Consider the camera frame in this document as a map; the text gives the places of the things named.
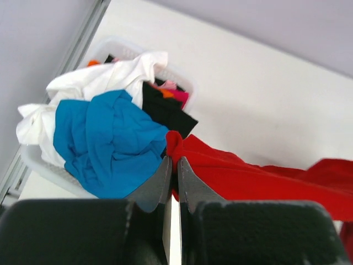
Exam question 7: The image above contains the aluminium frame rail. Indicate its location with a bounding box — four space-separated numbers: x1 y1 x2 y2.
1 1 109 204

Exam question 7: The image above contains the blue t shirt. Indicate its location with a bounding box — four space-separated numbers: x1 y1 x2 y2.
54 94 168 199

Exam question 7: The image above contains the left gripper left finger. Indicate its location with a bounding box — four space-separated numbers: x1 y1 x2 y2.
126 156 172 213

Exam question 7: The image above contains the black t shirt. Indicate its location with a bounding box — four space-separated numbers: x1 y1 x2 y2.
104 54 199 136

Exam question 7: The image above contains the bright red t shirt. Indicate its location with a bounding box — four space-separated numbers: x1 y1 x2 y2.
166 131 352 257

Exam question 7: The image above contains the orange garment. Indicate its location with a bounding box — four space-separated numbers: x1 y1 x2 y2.
87 59 174 98

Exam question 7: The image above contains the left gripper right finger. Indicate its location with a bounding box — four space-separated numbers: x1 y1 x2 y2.
177 157 225 214

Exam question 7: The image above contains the white t shirt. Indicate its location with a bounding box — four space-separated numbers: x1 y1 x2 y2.
16 51 168 168

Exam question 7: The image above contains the pink garment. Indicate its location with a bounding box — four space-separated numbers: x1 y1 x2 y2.
161 80 189 106

